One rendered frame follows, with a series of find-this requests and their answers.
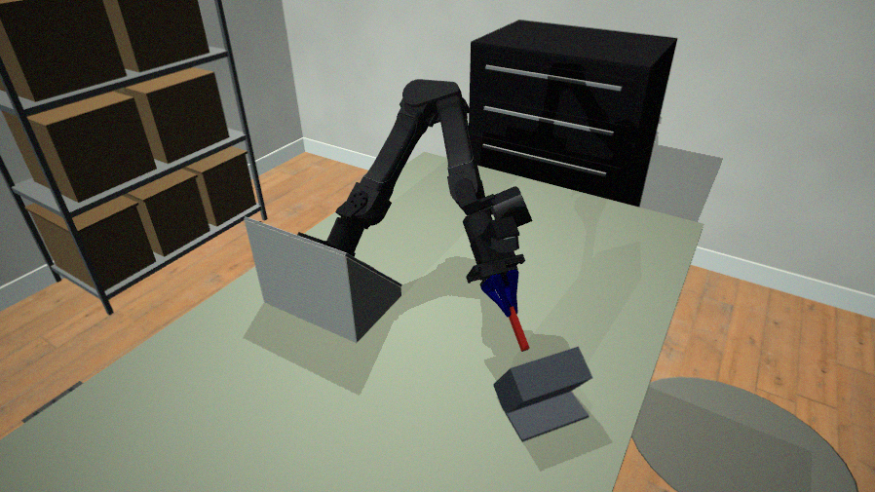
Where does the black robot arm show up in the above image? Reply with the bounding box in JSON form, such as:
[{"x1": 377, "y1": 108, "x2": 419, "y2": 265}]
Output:
[{"x1": 297, "y1": 79, "x2": 532, "y2": 265}]

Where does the red peg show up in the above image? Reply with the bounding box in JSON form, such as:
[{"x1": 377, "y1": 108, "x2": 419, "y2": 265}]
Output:
[{"x1": 509, "y1": 306, "x2": 530, "y2": 352}]

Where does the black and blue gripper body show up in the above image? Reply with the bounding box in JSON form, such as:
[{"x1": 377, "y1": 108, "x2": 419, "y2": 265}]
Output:
[{"x1": 466, "y1": 254, "x2": 525, "y2": 286}]

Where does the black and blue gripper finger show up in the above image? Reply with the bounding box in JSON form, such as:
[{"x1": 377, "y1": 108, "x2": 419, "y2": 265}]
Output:
[
  {"x1": 481, "y1": 274, "x2": 511, "y2": 317},
  {"x1": 502, "y1": 269, "x2": 518, "y2": 313}
]

